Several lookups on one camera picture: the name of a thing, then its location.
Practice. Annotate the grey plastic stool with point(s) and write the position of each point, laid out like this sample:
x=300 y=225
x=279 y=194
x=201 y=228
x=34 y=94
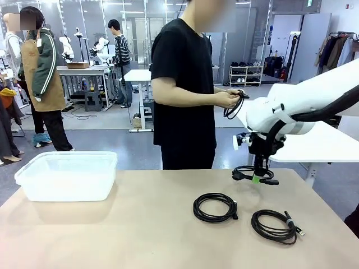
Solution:
x=94 y=101

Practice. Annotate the person in black t-shirt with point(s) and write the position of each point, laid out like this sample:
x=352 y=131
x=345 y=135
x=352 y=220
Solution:
x=182 y=84

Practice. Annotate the black stand with white head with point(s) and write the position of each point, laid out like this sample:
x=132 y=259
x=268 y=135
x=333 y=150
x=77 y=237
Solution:
x=78 y=35

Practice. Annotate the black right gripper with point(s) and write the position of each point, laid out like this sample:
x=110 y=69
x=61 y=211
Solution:
x=263 y=147

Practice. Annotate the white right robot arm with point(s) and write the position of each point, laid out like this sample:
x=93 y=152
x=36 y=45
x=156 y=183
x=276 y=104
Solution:
x=294 y=98

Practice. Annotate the white shoe rack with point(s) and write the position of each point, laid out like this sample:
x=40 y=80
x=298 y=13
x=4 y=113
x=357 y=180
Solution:
x=246 y=75

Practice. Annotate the black luggage bags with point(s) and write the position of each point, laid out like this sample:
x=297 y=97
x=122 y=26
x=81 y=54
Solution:
x=273 y=65

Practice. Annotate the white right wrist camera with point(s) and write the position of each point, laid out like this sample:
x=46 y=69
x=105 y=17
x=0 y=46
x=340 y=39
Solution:
x=236 y=142

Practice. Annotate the black camera tripod pole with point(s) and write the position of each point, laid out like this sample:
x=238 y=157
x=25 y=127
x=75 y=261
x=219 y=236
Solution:
x=291 y=56

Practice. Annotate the person in striped sweater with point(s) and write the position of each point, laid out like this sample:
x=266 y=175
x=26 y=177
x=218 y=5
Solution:
x=122 y=50

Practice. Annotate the person's left hand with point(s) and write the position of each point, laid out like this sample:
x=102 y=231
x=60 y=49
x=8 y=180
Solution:
x=235 y=92

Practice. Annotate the person's right hand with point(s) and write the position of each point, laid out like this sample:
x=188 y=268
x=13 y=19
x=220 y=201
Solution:
x=225 y=100

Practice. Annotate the person in brown apron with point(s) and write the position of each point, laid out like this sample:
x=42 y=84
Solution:
x=42 y=70

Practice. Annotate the cardboard box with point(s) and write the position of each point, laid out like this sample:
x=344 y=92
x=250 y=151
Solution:
x=78 y=65

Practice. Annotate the clear plastic storage box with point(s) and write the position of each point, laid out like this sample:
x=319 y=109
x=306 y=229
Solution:
x=67 y=179

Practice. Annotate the clothes rack with coats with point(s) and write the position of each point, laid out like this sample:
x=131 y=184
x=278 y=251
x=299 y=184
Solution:
x=336 y=51

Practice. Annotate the person's right forearm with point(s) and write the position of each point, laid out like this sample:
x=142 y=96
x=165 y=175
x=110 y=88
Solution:
x=190 y=96

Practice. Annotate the white height-adjustable table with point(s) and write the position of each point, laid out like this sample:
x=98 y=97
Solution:
x=322 y=145

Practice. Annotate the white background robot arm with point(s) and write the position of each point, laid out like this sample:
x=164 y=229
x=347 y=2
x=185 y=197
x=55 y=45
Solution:
x=66 y=46
x=101 y=47

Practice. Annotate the white background desk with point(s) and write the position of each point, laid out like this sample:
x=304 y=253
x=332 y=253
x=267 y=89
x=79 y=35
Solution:
x=137 y=75

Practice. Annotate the grey workbench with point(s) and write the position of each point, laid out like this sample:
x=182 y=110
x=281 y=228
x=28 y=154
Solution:
x=81 y=70

